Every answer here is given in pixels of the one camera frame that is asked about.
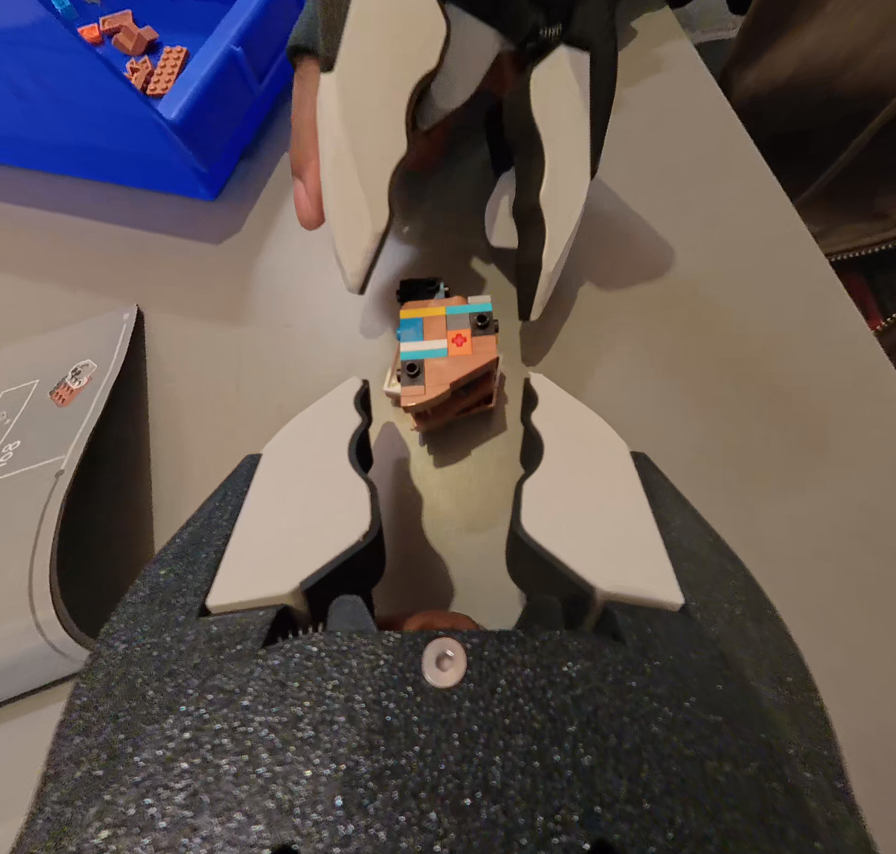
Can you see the colourful toy brick build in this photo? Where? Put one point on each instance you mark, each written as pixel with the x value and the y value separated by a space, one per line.
pixel 448 350

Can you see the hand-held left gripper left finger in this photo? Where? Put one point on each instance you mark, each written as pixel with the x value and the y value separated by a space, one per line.
pixel 294 511

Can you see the person's right hand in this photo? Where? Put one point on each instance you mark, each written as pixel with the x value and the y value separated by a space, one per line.
pixel 306 154

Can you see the pile of loose bricks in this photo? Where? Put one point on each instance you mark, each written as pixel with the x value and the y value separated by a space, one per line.
pixel 164 74

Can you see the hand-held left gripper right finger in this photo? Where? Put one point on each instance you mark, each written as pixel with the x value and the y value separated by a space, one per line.
pixel 595 518

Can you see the person's brown jacket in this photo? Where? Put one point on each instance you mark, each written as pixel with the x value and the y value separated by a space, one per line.
pixel 826 98

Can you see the grey instruction booklet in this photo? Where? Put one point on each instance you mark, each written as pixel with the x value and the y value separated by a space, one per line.
pixel 42 448

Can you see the grey desk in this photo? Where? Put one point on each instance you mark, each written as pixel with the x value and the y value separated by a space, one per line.
pixel 700 378

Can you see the blue plastic bin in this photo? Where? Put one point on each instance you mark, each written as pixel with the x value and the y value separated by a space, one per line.
pixel 70 119

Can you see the person's left hand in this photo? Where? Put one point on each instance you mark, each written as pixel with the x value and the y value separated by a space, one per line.
pixel 441 622

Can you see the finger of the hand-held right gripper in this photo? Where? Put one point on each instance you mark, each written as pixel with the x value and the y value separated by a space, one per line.
pixel 570 168
pixel 364 133

